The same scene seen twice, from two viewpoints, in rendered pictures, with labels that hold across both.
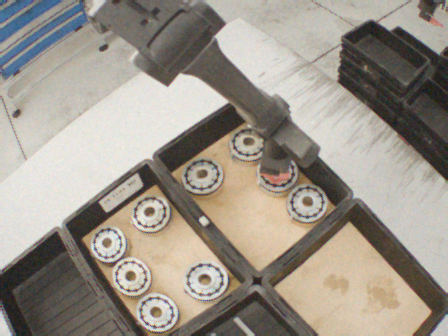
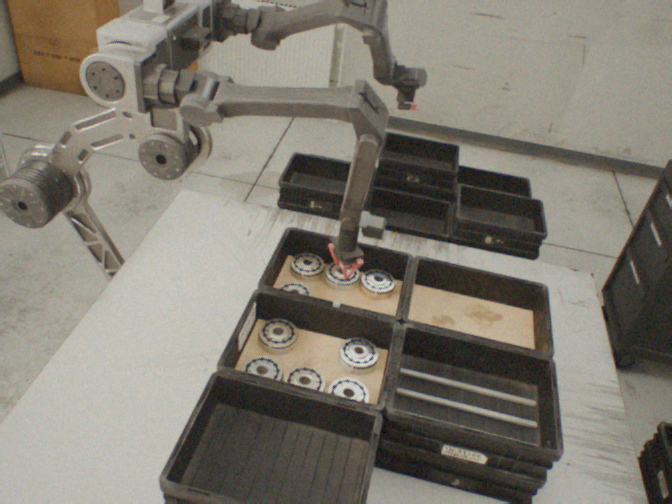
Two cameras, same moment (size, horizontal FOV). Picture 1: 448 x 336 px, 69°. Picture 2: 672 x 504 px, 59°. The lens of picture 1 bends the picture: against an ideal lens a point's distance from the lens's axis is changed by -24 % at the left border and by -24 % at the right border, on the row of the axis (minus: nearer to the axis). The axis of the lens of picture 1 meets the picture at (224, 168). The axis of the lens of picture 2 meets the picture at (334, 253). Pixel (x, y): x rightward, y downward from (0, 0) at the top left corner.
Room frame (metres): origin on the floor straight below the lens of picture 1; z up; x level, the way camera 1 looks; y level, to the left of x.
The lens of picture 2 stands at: (-0.32, 1.00, 2.01)
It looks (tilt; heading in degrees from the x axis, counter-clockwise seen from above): 38 degrees down; 308
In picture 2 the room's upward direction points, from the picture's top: 8 degrees clockwise
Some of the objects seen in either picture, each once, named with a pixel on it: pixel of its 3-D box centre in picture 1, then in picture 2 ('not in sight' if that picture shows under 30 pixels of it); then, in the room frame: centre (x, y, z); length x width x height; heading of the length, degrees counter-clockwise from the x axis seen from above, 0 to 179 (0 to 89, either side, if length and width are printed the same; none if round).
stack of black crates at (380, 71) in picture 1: (380, 79); (322, 214); (1.21, -0.85, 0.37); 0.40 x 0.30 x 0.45; 31
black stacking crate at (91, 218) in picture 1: (150, 261); (311, 360); (0.32, 0.20, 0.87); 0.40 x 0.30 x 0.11; 30
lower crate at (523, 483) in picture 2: not in sight; (458, 426); (-0.03, 0.00, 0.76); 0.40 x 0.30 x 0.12; 30
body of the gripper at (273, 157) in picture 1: (278, 144); (347, 240); (0.50, -0.12, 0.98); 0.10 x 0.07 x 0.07; 157
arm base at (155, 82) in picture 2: not in sight; (161, 84); (0.77, 0.28, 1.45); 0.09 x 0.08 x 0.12; 122
